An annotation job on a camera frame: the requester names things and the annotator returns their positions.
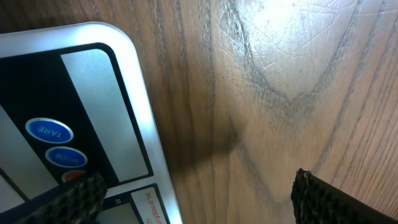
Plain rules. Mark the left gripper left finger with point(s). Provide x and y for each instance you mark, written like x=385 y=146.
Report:
x=79 y=201

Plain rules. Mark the white digital kitchen scale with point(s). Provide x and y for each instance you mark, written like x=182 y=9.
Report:
x=74 y=103

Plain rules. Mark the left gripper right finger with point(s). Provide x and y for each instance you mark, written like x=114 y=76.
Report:
x=315 y=201

